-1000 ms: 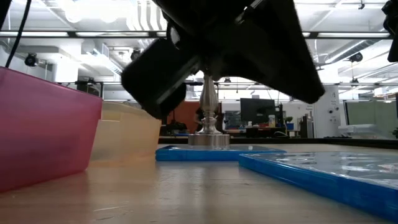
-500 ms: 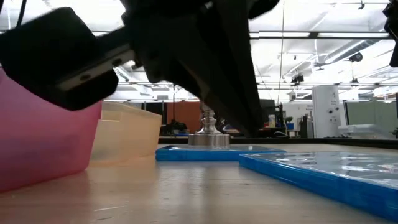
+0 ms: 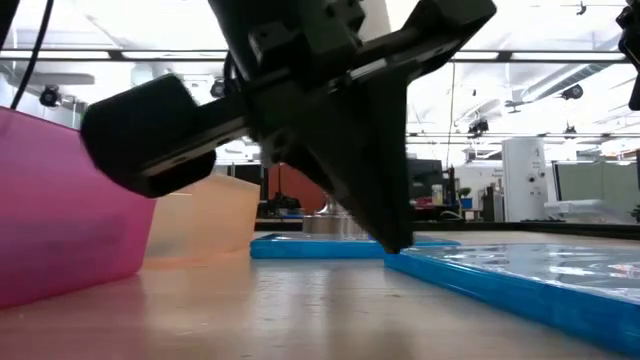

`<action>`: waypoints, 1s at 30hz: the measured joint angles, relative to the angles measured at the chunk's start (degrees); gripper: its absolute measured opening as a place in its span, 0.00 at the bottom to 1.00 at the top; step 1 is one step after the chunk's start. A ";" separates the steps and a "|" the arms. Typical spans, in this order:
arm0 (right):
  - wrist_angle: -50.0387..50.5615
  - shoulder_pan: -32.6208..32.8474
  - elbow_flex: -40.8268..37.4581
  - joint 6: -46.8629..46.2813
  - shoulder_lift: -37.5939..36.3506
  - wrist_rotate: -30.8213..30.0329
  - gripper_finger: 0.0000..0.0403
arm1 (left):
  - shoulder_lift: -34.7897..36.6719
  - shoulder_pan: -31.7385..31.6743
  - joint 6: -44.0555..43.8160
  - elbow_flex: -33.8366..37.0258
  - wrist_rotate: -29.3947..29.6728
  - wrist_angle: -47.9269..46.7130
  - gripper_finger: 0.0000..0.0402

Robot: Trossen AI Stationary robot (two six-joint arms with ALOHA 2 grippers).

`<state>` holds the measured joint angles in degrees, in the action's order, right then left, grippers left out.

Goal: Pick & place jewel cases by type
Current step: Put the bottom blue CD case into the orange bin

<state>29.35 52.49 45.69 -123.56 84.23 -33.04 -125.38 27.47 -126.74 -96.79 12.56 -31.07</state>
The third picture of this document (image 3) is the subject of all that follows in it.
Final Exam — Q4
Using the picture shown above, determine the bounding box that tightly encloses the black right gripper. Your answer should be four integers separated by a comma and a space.
617, 0, 640, 111

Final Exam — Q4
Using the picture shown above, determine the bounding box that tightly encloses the small blue disc case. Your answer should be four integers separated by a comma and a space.
249, 232, 461, 260

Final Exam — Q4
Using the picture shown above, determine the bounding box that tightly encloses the cream plastic bin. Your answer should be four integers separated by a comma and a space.
144, 172, 261, 261

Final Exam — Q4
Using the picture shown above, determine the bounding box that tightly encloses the silver table lamp white shade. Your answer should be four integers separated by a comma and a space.
302, 0, 392, 237

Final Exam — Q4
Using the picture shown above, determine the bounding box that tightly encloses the green partition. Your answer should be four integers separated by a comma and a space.
553, 162, 640, 204

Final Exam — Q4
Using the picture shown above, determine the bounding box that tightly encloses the pink translucent plastic bin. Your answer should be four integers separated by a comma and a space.
0, 105, 157, 310

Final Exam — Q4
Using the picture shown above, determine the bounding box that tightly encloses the white pillar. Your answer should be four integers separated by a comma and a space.
501, 137, 549, 222

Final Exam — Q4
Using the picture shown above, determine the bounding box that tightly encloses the black aluminium table frame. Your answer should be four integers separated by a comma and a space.
252, 218, 640, 240

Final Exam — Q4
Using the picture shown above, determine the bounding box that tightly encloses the large blue disc case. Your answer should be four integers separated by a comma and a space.
383, 243, 640, 357

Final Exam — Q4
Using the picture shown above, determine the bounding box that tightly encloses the black monitor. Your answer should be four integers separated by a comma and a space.
407, 158, 445, 201

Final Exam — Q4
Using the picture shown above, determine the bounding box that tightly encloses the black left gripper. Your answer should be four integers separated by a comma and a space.
79, 0, 499, 241

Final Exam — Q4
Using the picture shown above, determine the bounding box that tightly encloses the dark background robot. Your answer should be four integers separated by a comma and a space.
267, 192, 304, 220

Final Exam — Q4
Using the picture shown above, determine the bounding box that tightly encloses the white plastic-covered table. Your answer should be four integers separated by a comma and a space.
543, 198, 640, 225

